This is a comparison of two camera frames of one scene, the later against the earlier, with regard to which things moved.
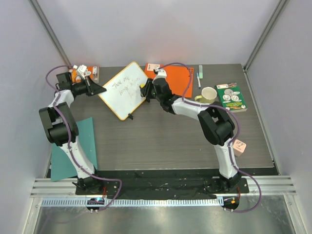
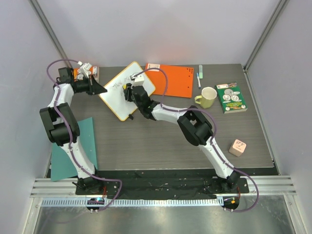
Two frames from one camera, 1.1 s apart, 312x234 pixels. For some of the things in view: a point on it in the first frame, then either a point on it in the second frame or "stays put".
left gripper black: (92, 88) stays put
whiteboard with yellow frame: (123, 93) stays put
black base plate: (161, 183) stays put
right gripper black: (149, 90) -> (130, 92)
